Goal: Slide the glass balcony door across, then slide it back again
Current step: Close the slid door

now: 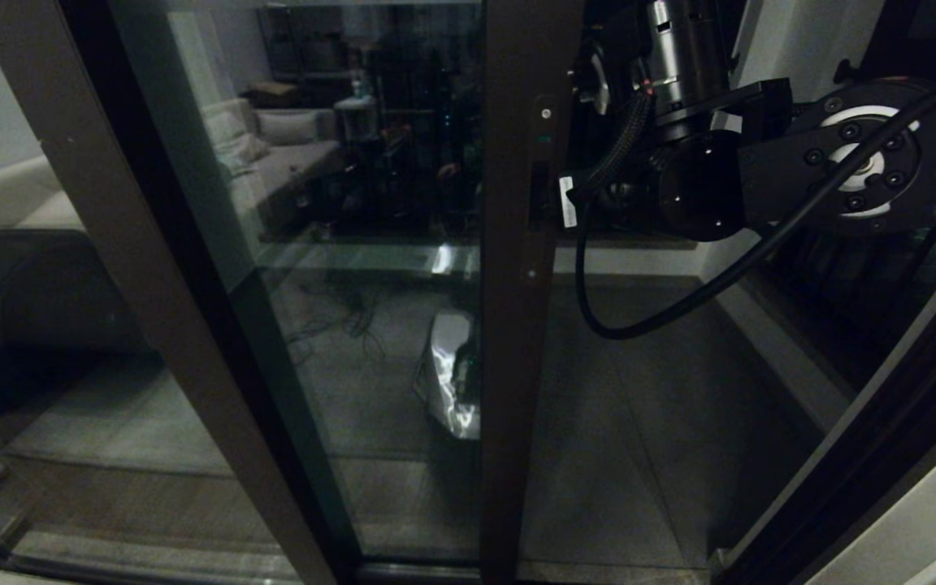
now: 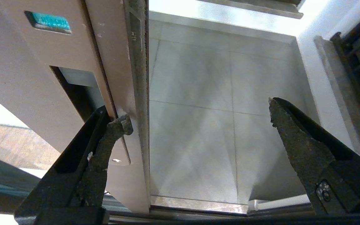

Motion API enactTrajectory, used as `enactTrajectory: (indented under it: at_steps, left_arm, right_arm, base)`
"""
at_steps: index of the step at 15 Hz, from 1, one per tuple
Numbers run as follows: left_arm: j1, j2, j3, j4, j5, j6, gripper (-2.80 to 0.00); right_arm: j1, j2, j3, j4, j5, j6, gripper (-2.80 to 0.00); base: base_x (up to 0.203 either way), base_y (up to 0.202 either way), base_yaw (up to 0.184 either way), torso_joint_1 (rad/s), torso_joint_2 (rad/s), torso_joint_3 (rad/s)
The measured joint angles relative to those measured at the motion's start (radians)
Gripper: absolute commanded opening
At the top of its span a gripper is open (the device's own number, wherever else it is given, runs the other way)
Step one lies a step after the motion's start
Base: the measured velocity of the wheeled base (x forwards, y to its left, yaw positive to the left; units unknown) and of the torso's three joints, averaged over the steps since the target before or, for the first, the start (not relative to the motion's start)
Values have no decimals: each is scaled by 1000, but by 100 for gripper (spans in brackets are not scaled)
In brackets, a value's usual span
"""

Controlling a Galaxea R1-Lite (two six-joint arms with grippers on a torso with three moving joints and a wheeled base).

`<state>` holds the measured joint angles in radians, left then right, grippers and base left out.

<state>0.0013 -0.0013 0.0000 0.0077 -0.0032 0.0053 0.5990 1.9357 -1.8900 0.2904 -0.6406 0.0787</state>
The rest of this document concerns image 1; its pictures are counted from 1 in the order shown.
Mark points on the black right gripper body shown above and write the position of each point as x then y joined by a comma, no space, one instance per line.
626,199

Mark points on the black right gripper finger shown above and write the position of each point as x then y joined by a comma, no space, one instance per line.
548,213
548,179

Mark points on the brown framed sliding glass door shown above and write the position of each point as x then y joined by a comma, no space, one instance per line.
509,366

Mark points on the dark brown door jamb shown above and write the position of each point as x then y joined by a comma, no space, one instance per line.
866,463

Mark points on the brown framed fixed glass panel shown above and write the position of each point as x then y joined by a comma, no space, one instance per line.
119,244

